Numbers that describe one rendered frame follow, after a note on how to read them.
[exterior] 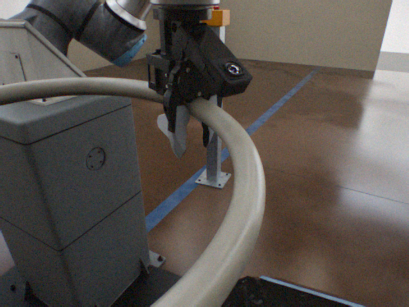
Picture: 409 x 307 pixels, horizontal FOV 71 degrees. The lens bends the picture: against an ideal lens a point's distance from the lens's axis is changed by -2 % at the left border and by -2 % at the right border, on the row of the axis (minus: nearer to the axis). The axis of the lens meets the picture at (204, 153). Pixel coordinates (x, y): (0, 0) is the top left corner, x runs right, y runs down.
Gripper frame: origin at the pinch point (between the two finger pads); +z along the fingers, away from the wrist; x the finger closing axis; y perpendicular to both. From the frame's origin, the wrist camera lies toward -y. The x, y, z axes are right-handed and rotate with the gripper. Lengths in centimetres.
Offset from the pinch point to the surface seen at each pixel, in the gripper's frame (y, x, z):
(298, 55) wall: 307, -533, 105
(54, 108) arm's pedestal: 52, 8, 7
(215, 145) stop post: 88, -89, 69
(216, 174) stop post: 86, -89, 91
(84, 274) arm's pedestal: 45, 14, 65
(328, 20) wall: 265, -551, 34
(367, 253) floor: -12, -101, 93
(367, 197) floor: 8, -151, 95
